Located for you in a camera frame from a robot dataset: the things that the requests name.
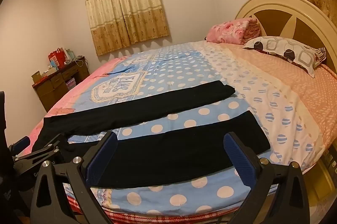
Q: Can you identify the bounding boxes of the black trousers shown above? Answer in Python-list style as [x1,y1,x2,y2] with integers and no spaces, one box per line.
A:
[32,81,270,189]

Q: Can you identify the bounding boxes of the dark brown wooden desk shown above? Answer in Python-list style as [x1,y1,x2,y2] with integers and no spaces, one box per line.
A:
[32,56,90,112]

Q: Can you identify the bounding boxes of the cardboard box on desk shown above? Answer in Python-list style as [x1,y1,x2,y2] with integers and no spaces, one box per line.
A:
[31,71,42,84]

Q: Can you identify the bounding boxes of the pink patterned bed sheet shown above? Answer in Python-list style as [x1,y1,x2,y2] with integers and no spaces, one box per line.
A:
[222,44,336,147]

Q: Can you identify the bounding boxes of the red gift bag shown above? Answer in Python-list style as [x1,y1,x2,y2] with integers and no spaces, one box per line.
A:
[48,48,66,69]

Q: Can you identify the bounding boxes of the white patterned pillow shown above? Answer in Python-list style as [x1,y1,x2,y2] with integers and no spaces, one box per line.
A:
[243,36,327,78]

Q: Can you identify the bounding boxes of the pink floral folded blanket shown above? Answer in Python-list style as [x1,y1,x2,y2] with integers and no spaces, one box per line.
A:
[205,18,261,45]

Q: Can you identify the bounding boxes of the cream wooden headboard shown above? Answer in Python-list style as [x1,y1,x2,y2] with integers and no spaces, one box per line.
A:
[236,0,336,72]

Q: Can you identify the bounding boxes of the beige window curtain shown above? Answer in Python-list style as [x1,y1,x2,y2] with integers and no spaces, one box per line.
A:
[85,0,170,56]

